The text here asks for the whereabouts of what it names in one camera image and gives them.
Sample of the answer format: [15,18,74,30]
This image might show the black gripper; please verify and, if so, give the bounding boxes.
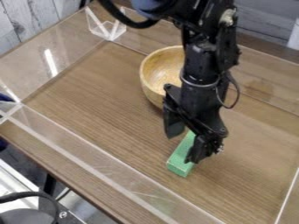
[162,80,228,164]

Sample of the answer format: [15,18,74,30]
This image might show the black cable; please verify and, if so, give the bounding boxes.
[0,191,60,224]

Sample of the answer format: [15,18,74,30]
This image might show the green rectangular block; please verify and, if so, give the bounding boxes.
[165,131,194,178]

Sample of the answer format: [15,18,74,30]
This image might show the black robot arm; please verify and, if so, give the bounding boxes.
[97,0,240,163]

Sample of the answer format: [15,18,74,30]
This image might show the light brown wooden bowl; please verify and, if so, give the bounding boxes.
[138,45,184,109]

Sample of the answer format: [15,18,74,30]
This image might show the black table leg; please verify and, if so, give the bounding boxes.
[42,174,57,196]

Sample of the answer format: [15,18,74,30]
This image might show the black metal bracket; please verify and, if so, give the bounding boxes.
[38,198,86,224]

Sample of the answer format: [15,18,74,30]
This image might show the clear acrylic enclosure wall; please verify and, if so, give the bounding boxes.
[0,5,299,224]

